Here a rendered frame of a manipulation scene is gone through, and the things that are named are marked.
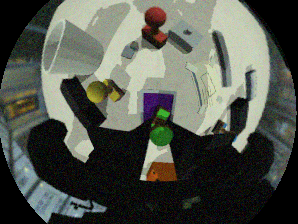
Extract purple ink pad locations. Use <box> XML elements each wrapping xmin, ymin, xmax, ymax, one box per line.
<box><xmin>140</xmin><ymin>89</ymin><xmax>177</xmax><ymax>124</ymax></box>

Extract red rubber stamp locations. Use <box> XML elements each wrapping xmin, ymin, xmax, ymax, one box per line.
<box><xmin>141</xmin><ymin>7</ymin><xmax>169</xmax><ymax>51</ymax></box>

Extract white mug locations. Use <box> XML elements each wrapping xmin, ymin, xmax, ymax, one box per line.
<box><xmin>41</xmin><ymin>18</ymin><xmax>104</xmax><ymax>76</ymax></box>

